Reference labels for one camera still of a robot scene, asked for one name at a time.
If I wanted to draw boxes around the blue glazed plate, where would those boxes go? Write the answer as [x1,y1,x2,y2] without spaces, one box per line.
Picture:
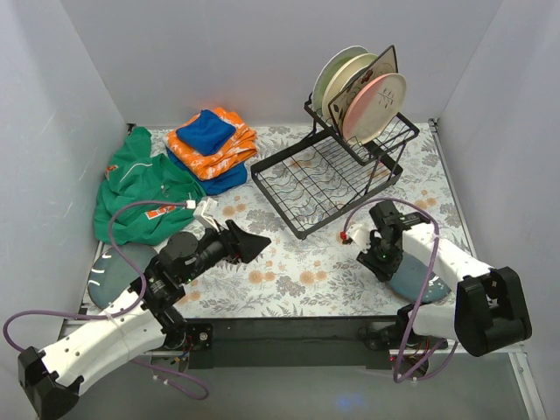
[87,243,157,309]
[388,254,451,304]

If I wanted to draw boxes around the pink and cream round plate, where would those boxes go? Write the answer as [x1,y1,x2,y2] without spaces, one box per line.
[342,73,407,145]

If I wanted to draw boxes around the cream and green round plate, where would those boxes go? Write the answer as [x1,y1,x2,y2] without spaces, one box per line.
[321,52,377,120]

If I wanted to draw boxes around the square floral plate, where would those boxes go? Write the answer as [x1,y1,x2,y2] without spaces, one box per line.
[328,45,398,133]

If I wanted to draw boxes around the white scalloped plate front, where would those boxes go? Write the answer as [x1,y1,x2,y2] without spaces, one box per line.
[311,45,368,113]

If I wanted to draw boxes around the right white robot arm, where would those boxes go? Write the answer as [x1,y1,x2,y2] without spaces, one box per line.
[343,199,533,357]

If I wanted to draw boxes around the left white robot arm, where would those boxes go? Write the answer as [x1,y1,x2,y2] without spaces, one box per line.
[17,220,271,419]

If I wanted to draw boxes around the floral patterned table mat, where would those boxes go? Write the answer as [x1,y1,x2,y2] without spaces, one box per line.
[85,122,473,319]

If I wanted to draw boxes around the blue cloth bottom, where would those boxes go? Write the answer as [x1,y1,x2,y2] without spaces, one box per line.
[165,148,248,196]

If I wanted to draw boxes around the orange patterned cloth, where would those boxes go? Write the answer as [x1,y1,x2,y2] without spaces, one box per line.
[166,108,257,180]

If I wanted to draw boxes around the green jacket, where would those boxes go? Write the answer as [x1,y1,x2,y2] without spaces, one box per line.
[94,127,206,246]

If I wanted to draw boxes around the blue folded towel top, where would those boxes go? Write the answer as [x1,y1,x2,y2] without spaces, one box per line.
[176,109,235,157]

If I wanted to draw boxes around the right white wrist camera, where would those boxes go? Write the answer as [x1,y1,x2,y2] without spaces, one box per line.
[340,224,371,252]

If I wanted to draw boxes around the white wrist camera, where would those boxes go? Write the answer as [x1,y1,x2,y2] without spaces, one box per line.
[340,224,371,252]
[185,197,219,230]

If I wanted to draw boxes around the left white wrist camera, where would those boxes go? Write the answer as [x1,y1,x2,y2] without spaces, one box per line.
[185,197,219,230]

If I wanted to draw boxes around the black wire dish rack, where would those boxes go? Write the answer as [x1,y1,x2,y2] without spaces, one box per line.
[250,100,420,240]

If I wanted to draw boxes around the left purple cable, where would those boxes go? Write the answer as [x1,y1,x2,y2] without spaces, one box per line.
[3,199,210,401]

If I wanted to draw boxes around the purple cable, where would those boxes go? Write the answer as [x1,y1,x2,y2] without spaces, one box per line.
[3,199,210,401]
[343,199,459,384]

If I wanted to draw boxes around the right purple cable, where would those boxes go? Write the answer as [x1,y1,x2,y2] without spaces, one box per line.
[343,199,459,384]

